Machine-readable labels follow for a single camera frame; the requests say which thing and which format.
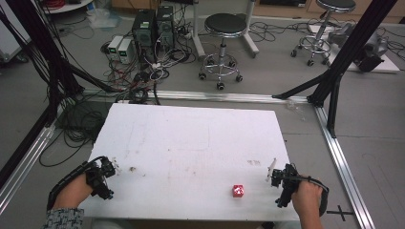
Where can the white floor board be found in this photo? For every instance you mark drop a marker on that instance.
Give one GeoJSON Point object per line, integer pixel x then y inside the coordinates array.
{"type": "Point", "coordinates": [387, 65]}

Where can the white metal stand legs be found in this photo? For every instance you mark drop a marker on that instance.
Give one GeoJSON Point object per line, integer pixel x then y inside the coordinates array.
{"type": "Point", "coordinates": [250, 35]}

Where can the clear plastic bag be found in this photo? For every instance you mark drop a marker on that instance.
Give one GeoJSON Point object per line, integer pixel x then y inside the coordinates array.
{"type": "Point", "coordinates": [102, 18]}

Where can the black round stool chrome base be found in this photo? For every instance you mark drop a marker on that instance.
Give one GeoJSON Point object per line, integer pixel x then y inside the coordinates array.
{"type": "Point", "coordinates": [336, 4]}
{"type": "Point", "coordinates": [225, 24]}

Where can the small red cube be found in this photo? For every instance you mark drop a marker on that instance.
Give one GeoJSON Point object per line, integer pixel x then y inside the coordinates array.
{"type": "Point", "coordinates": [238, 191]}

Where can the person's left hand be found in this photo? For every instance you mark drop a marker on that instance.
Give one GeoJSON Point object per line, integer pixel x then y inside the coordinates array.
{"type": "Point", "coordinates": [74, 193]}

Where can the long aluminium floor rail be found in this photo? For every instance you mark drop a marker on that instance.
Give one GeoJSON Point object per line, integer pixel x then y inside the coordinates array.
{"type": "Point", "coordinates": [223, 96]}

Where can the black diagonal frame bar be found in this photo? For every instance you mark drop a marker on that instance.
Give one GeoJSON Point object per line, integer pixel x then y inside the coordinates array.
{"type": "Point", "coordinates": [22, 149]}

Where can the black frame post with braces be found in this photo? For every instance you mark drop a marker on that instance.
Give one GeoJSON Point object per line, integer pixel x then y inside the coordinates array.
{"type": "Point", "coordinates": [350, 52]}

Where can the black computer tower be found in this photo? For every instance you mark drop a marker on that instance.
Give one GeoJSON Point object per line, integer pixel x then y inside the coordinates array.
{"type": "Point", "coordinates": [165, 25]}
{"type": "Point", "coordinates": [144, 29]}

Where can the round white table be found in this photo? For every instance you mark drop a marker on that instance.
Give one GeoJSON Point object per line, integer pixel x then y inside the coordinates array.
{"type": "Point", "coordinates": [70, 7]}

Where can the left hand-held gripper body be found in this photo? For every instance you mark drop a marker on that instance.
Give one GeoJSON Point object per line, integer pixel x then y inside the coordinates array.
{"type": "Point", "coordinates": [99, 179]}

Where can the grey and black machine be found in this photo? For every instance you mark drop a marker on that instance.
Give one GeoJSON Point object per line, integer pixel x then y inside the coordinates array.
{"type": "Point", "coordinates": [377, 47]}

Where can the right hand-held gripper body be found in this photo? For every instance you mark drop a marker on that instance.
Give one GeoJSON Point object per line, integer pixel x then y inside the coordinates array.
{"type": "Point", "coordinates": [288, 181]}

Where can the person's right hand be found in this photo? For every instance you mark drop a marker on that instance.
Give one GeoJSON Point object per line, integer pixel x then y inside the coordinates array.
{"type": "Point", "coordinates": [308, 197]}

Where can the white bench power supply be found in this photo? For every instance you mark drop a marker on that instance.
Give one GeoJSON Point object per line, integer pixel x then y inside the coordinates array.
{"type": "Point", "coordinates": [125, 51]}
{"type": "Point", "coordinates": [114, 47]}

